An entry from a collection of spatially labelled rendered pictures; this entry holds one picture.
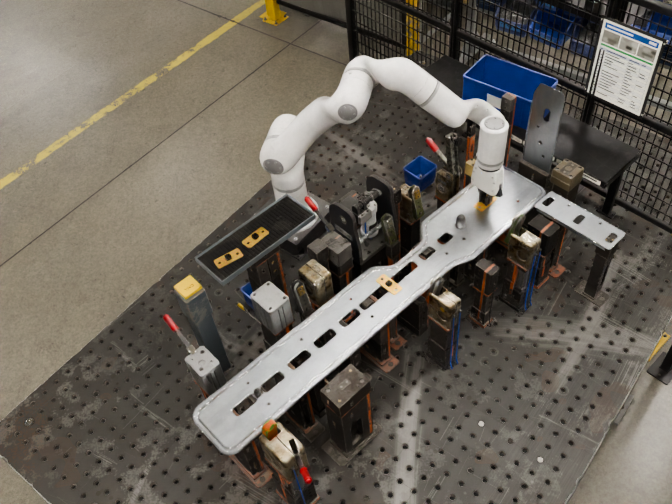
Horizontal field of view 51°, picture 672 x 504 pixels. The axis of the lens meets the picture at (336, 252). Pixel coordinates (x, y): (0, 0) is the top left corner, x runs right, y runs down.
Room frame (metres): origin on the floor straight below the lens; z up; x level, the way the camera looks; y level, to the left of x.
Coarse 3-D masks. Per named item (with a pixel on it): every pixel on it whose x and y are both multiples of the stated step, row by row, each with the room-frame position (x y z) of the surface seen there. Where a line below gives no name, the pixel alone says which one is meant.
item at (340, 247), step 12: (324, 240) 1.47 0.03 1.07; (336, 240) 1.46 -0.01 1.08; (348, 240) 1.46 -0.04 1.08; (336, 252) 1.41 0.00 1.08; (348, 252) 1.43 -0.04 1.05; (336, 264) 1.42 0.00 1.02; (348, 264) 1.43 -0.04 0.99; (336, 276) 1.43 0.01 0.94; (348, 276) 1.44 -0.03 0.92; (336, 288) 1.43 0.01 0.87
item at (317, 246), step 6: (318, 240) 1.46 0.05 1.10; (312, 246) 1.43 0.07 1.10; (318, 246) 1.43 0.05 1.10; (324, 246) 1.43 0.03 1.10; (312, 252) 1.42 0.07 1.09; (318, 252) 1.41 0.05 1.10; (324, 252) 1.42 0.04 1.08; (312, 258) 1.42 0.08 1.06; (318, 258) 1.40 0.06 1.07; (324, 258) 1.42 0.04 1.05; (324, 264) 1.42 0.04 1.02
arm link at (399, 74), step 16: (352, 64) 1.80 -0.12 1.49; (368, 64) 1.76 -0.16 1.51; (384, 64) 1.70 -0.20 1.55; (400, 64) 1.68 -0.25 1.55; (416, 64) 1.69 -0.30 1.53; (384, 80) 1.67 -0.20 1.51; (400, 80) 1.65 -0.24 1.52; (416, 80) 1.65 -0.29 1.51; (432, 80) 1.66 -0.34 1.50; (416, 96) 1.63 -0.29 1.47
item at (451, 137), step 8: (448, 136) 1.73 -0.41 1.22; (456, 136) 1.74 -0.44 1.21; (448, 144) 1.72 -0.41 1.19; (456, 144) 1.70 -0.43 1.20; (448, 152) 1.72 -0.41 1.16; (456, 152) 1.73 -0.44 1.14; (448, 160) 1.72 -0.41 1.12; (456, 160) 1.73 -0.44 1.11; (448, 168) 1.72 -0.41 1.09; (456, 168) 1.72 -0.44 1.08
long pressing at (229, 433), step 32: (512, 192) 1.65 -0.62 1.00; (544, 192) 1.64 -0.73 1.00; (448, 224) 1.54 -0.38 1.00; (480, 224) 1.53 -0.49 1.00; (416, 256) 1.42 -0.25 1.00; (448, 256) 1.41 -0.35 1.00; (352, 288) 1.33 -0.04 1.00; (416, 288) 1.30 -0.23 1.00; (320, 320) 1.22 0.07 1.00; (384, 320) 1.19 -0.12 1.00; (288, 352) 1.12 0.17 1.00; (320, 352) 1.11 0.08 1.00; (352, 352) 1.10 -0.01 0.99; (224, 384) 1.04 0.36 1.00; (256, 384) 1.03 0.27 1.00; (288, 384) 1.01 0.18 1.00; (224, 416) 0.94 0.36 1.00; (256, 416) 0.93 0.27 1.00; (224, 448) 0.85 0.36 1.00
